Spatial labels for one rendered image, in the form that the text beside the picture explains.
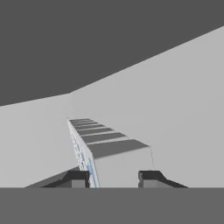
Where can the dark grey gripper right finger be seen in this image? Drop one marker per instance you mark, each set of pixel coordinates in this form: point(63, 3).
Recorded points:
point(148, 176)

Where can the grey flat panel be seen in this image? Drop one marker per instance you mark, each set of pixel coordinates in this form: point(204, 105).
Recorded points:
point(57, 176)

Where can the white cupboard run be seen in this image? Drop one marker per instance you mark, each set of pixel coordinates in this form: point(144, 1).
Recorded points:
point(116, 157)

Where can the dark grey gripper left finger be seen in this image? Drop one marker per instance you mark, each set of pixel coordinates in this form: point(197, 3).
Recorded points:
point(78, 176)

